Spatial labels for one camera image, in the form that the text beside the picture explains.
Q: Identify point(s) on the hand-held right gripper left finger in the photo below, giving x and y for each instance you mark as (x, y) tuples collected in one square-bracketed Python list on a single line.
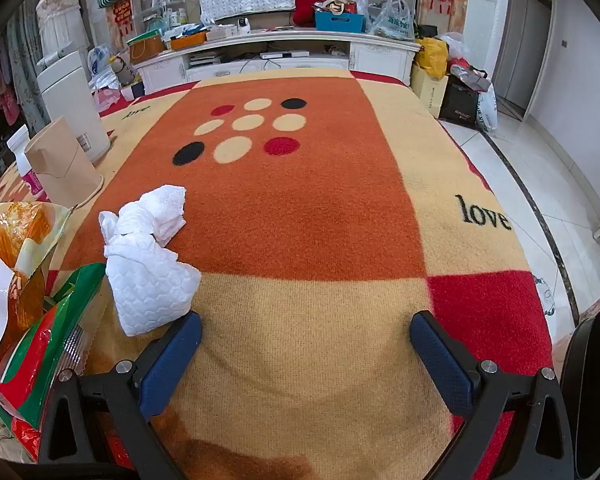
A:
[(172, 360)]

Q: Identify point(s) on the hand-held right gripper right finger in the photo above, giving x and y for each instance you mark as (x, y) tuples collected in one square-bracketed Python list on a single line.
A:
[(442, 365)]

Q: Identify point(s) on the white paper towel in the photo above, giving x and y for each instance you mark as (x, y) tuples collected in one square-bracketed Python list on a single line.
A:
[(145, 280)]

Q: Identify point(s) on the green red snack bag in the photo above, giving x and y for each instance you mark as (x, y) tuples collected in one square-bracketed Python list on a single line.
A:
[(35, 355)]

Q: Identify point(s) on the brown paper cup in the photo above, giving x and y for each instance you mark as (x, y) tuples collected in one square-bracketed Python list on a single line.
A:
[(60, 165)]

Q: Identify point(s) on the printed orange red blanket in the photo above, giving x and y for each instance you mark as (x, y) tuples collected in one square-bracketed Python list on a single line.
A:
[(300, 210)]

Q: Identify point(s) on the orange bread bag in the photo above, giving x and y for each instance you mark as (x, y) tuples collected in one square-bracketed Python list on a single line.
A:
[(20, 225)]

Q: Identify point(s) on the white shopping bag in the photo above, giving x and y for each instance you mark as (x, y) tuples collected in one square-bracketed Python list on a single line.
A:
[(486, 110)]

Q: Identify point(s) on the black shopping bag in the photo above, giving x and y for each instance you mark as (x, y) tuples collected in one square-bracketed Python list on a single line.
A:
[(457, 105)]

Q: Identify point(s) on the white bottle pink label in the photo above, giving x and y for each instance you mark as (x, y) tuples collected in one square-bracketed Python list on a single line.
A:
[(19, 147)]

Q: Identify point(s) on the beige cardboard box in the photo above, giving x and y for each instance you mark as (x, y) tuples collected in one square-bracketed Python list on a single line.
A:
[(427, 92)]

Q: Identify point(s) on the tall white cylinder container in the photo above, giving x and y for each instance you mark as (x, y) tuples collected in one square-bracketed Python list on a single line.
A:
[(72, 105)]

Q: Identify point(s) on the silver gift bag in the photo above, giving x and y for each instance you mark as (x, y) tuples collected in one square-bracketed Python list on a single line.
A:
[(467, 75)]

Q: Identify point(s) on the yellow bag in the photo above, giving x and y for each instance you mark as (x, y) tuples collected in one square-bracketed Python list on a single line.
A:
[(432, 57)]

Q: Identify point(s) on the brown box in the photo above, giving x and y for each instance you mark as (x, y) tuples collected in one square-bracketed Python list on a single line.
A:
[(147, 50)]

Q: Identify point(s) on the white TV cabinet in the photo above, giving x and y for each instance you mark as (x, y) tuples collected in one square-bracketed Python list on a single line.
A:
[(380, 52)]

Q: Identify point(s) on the orange box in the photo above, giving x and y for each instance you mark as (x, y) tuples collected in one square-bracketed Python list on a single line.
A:
[(187, 41)]

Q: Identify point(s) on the crumpled white plastic bag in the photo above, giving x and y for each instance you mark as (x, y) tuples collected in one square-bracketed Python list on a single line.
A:
[(452, 45)]

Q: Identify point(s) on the white set-top box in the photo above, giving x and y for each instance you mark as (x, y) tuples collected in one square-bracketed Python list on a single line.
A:
[(284, 54)]

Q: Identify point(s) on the patterned curtain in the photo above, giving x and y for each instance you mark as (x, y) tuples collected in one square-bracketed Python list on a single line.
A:
[(25, 70)]

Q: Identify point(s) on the clear green print plastic bag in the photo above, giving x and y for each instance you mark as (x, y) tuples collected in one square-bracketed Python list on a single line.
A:
[(395, 22)]

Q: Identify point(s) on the blue plastic basket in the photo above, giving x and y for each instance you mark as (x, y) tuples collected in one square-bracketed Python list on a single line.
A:
[(337, 24)]

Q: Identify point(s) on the white security camera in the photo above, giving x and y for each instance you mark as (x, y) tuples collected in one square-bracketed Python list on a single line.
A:
[(244, 26)]

